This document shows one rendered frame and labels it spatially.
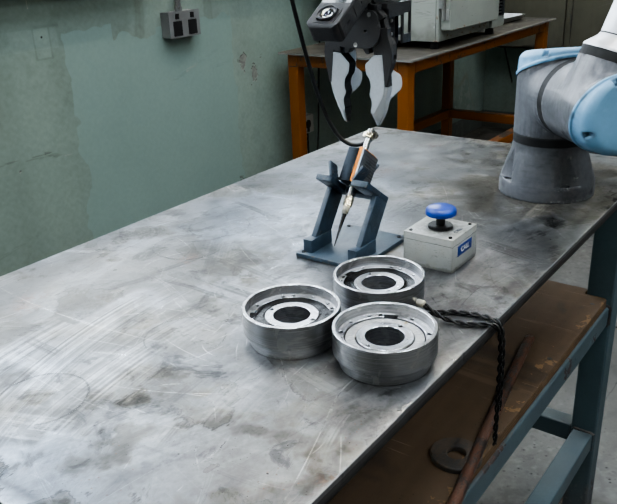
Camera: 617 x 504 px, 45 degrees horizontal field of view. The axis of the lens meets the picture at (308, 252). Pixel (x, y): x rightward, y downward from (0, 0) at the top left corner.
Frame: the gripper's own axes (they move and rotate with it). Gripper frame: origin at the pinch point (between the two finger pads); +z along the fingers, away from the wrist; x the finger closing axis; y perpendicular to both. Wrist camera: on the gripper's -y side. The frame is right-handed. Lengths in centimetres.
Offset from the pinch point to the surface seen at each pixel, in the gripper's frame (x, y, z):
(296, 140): 136, 163, 58
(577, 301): -18, 47, 43
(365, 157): -1.3, -0.8, 5.4
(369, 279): -10.3, -14.4, 15.6
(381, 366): -21.5, -30.3, 15.3
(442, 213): -13.0, -1.2, 11.1
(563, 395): -4, 98, 99
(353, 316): -14.4, -24.2, 14.9
